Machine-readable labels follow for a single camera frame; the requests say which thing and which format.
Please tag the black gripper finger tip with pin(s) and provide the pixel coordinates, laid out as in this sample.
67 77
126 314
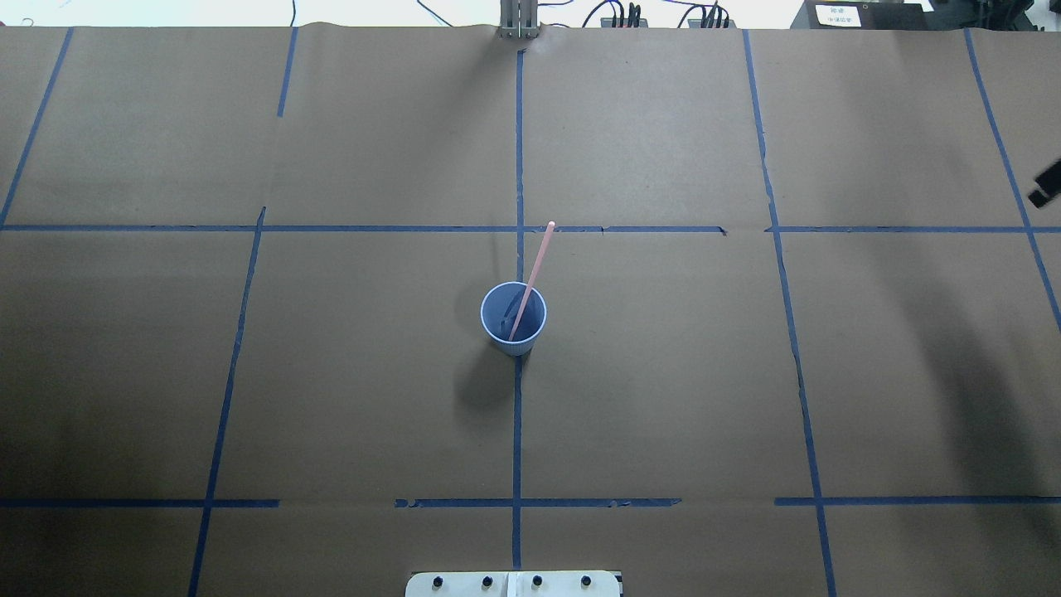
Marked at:
1046 186

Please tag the blue ribbed paper cup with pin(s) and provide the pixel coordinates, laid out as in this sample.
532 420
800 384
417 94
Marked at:
513 317

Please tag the black box with label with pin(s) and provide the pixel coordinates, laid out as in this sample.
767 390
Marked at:
865 15

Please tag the aluminium frame post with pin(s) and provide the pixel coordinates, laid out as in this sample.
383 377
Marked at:
518 19

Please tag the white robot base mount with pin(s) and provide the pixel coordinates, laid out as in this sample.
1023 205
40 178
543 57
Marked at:
516 583

